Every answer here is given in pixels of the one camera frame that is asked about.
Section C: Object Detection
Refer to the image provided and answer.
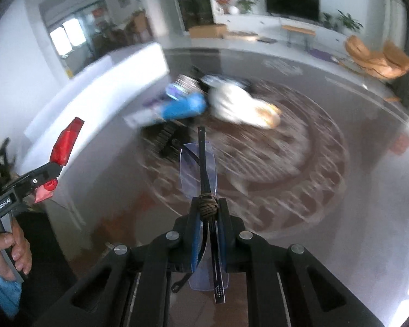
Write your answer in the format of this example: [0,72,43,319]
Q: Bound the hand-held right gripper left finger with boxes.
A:
[34,196,208,327]

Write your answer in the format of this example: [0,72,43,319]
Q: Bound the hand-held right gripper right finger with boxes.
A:
[211,208,386,327]

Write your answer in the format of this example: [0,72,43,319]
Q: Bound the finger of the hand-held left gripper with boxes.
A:
[7,162,62,201]

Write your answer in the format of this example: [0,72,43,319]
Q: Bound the brown hair tie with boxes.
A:
[195,193,223,218]

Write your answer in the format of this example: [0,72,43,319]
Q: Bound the red candy wrapper packet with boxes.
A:
[34,117,85,205]

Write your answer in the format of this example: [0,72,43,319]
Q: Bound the rimless eyeglasses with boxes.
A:
[170,126,230,304]

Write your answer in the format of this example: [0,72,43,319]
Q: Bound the white storage box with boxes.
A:
[17,42,170,191]

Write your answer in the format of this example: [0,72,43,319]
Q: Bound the blue and white carton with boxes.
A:
[124,92,207,128]

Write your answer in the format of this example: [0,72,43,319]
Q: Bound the white knit glove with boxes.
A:
[208,83,282,129]

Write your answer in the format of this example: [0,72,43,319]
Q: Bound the person's left forearm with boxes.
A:
[0,255,24,317]

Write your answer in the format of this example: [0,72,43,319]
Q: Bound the person's left hand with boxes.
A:
[0,223,32,281]

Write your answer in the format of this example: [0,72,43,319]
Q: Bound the cardboard box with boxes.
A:
[188,24,227,39]

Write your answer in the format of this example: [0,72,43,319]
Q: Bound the white television cabinet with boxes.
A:
[213,12,358,55]

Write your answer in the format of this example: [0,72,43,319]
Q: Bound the wooden bench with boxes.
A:
[281,25,316,50]

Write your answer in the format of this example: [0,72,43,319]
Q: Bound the dark glass cabinet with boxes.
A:
[170,0,215,31]

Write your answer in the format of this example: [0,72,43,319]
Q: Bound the orange lounge chair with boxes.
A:
[344,35,409,80]

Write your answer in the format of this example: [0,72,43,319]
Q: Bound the green potted plant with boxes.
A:
[237,0,260,15]

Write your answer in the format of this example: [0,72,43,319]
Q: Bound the red flower bouquet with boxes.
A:
[215,0,233,15]

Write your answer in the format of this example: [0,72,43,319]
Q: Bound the black television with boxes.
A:
[264,0,320,22]

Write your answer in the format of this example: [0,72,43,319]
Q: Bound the large leafy potted plant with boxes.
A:
[337,10,363,31]

